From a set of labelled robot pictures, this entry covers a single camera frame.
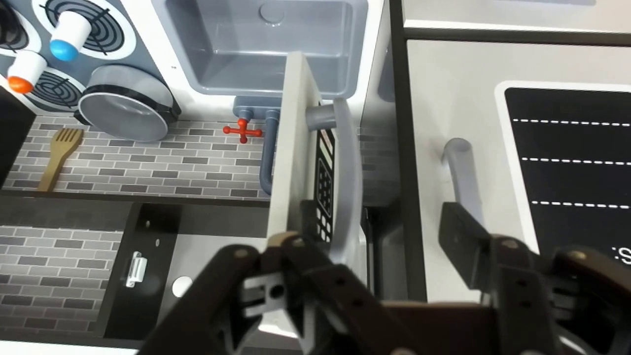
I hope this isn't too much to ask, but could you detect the fridge door with chalkboard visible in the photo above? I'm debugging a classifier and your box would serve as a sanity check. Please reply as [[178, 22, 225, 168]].
[[404, 38, 631, 306]]

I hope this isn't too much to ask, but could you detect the white shaker orange cap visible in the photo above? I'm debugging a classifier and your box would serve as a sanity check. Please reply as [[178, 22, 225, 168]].
[[6, 50, 49, 95]]

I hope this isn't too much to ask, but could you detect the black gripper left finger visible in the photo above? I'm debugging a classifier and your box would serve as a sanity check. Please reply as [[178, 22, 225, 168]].
[[136, 198, 392, 355]]

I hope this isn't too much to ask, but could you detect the wooden slotted spatula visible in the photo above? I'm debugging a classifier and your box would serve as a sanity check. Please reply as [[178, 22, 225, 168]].
[[36, 127, 87, 194]]

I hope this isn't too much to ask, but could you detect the white shaker blue cap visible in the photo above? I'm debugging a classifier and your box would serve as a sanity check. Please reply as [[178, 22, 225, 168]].
[[47, 10, 103, 66]]

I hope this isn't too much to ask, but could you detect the toy play kitchen unit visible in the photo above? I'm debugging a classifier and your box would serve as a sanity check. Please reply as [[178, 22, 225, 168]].
[[0, 0, 631, 352]]

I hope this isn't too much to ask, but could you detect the red cross tap handle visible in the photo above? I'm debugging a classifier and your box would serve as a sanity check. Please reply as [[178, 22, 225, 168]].
[[221, 117, 264, 147]]

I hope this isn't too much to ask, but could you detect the grey plastic sink basin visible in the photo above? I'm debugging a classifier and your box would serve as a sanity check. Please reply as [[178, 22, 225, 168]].
[[162, 0, 371, 99]]

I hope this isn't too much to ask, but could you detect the grey toy pot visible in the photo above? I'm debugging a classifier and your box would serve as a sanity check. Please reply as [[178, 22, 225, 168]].
[[75, 64, 182, 145]]

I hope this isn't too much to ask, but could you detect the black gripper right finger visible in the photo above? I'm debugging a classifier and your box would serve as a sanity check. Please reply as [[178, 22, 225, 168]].
[[436, 200, 631, 355]]

